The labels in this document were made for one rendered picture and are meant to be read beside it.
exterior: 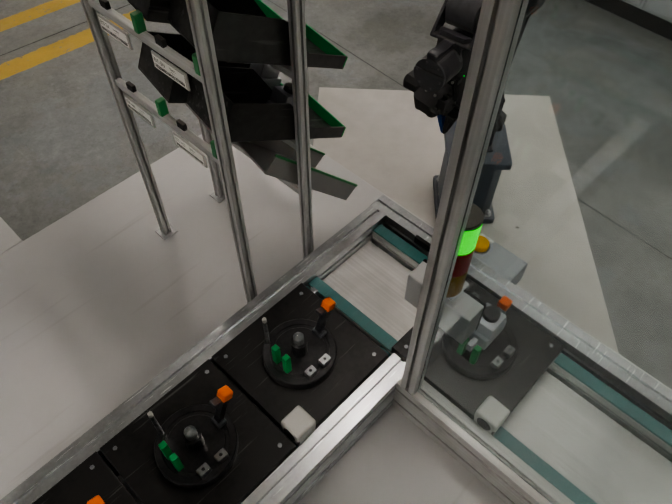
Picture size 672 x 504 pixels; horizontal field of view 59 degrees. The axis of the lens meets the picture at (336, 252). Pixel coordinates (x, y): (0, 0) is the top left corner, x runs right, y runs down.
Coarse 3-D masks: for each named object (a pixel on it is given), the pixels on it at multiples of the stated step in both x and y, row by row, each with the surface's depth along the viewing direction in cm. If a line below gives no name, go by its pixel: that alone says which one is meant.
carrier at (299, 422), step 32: (256, 320) 118; (288, 320) 118; (224, 352) 114; (256, 352) 114; (288, 352) 112; (320, 352) 112; (352, 352) 114; (384, 352) 114; (256, 384) 110; (288, 384) 108; (320, 384) 110; (352, 384) 110; (288, 416) 104; (320, 416) 106
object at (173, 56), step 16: (96, 0) 97; (112, 16) 94; (144, 32) 91; (160, 48) 89; (176, 64) 88; (192, 64) 86; (144, 96) 107; (176, 128) 102; (208, 144) 99; (288, 144) 113
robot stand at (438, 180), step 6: (456, 120) 142; (450, 132) 140; (444, 138) 140; (450, 138) 138; (450, 144) 137; (450, 150) 136; (444, 156) 145; (444, 162) 145; (444, 168) 144; (444, 174) 144; (438, 180) 155; (438, 186) 153; (438, 192) 152; (438, 198) 151; (438, 204) 150
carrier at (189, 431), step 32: (192, 384) 110; (224, 384) 110; (160, 416) 106; (192, 416) 104; (256, 416) 106; (128, 448) 102; (160, 448) 96; (192, 448) 99; (224, 448) 101; (256, 448) 103; (288, 448) 103; (128, 480) 99; (160, 480) 99; (192, 480) 97; (224, 480) 99; (256, 480) 99
